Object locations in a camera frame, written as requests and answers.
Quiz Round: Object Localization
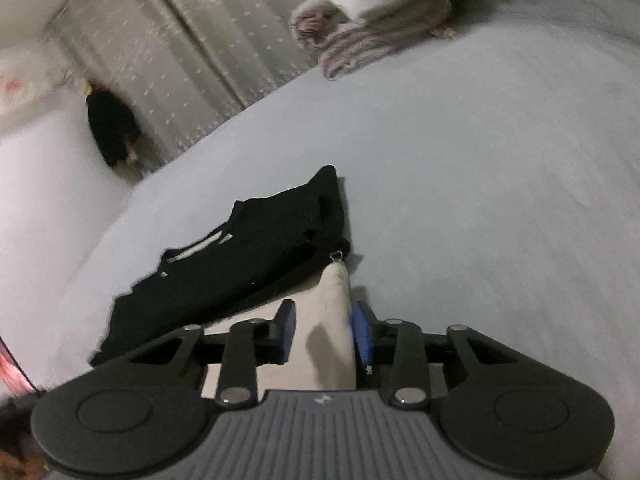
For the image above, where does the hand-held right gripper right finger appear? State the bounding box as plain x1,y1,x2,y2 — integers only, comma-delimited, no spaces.
352,302,516,406

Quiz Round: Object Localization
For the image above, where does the white object with red marks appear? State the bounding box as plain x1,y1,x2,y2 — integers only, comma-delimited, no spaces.
0,47,66,116

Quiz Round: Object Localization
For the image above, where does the black hanging garment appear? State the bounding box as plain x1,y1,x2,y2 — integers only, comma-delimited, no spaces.
82,79,143,168

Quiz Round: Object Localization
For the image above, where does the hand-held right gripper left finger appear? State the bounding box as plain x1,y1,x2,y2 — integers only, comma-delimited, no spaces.
130,299,296,405

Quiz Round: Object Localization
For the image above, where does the cream and black raglan shirt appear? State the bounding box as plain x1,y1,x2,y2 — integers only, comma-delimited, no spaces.
90,165,358,391

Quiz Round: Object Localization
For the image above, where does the grey star-patterned curtain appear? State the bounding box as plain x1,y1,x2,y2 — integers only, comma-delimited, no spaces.
45,0,331,171

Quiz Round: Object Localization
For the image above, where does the folded grey and pink quilt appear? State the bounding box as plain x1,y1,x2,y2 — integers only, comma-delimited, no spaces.
290,0,453,81

